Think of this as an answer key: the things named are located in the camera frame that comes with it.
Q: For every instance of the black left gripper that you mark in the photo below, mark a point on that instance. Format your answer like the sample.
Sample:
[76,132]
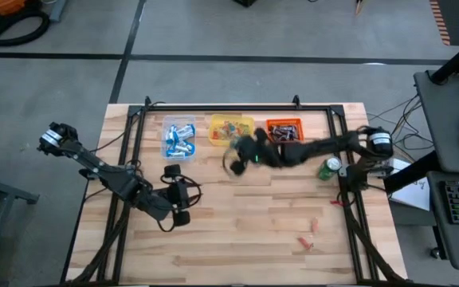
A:
[177,195]

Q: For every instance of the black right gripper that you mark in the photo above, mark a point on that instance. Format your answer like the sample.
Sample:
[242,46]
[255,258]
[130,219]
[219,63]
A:
[257,153]

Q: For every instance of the green gummy candy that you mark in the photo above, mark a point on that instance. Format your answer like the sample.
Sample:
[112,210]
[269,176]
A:
[245,129]

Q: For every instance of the dark brown chocolate bar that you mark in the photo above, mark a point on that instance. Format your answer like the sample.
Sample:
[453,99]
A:
[275,130]
[289,129]
[279,137]
[294,137]

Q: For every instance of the teal gummy candy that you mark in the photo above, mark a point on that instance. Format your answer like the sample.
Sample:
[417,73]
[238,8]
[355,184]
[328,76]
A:
[231,127]

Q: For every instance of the blue white candy bar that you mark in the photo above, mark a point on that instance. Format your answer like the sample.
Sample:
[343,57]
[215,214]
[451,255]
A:
[190,146]
[182,150]
[172,133]
[171,152]
[185,130]

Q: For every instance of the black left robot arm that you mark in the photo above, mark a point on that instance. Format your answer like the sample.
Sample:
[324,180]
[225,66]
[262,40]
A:
[106,175]

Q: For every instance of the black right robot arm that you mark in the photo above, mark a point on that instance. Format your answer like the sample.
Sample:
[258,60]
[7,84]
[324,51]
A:
[333,147]

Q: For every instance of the red gummy candy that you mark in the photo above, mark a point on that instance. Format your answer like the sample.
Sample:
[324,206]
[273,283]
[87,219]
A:
[304,242]

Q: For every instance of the orange plastic basket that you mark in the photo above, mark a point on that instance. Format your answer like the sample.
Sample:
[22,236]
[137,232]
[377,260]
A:
[285,121]

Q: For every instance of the yellow plastic bin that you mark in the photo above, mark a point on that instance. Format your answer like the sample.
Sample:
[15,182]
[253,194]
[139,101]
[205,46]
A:
[217,119]

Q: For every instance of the green soda can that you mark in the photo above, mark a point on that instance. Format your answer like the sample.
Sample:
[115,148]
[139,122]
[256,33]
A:
[329,168]

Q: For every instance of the clear plastic bin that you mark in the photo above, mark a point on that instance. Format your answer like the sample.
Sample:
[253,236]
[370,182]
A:
[165,119]

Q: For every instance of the red clip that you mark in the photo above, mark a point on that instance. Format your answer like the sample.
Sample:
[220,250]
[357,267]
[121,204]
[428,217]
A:
[338,203]

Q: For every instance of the white paper sheet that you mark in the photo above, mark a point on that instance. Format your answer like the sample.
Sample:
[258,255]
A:
[414,195]

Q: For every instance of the grey keyboard desk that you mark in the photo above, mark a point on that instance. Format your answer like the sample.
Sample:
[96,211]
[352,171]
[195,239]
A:
[456,243]

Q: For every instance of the black slanted beam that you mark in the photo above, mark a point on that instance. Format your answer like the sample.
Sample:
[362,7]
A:
[458,60]

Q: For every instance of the grey metal table leg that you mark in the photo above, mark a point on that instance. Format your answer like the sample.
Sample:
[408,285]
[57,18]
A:
[57,8]

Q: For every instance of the black aluminium table frame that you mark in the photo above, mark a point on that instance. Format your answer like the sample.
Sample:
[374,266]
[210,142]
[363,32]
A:
[253,107]

